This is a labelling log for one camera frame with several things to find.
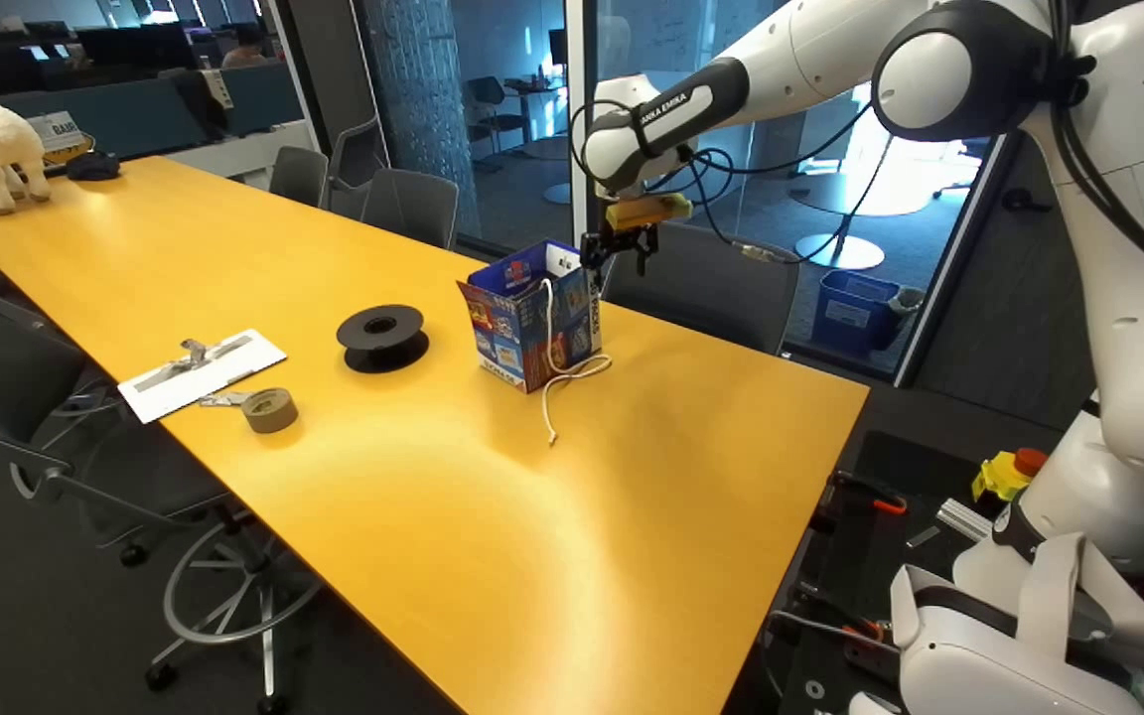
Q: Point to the black yellow gripper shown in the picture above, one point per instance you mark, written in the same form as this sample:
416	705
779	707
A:
632	223

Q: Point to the yellow red toy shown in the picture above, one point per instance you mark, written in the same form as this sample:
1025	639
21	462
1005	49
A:
1005	476

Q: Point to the white paper sheet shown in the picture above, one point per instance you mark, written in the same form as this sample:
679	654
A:
196	374

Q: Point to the blue bin outside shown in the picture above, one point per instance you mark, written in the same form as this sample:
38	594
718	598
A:
861	316

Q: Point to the grey tape roll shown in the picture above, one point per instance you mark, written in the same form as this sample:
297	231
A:
266	410

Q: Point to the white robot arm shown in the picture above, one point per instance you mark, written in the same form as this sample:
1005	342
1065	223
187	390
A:
965	69

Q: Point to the grey office chair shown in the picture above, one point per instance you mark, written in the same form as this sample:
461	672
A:
707	284

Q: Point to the black chair with chrome base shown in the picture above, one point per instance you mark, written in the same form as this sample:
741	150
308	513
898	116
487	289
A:
131	486

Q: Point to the blue snack box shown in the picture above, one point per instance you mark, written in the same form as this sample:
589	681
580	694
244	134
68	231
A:
532	313

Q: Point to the grey chair far left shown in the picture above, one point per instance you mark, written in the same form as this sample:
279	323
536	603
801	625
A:
298	174

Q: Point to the grey chair behind table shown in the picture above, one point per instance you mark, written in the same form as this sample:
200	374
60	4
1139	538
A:
410	204

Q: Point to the black filament spool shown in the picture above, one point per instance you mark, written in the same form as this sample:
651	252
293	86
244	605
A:
383	341

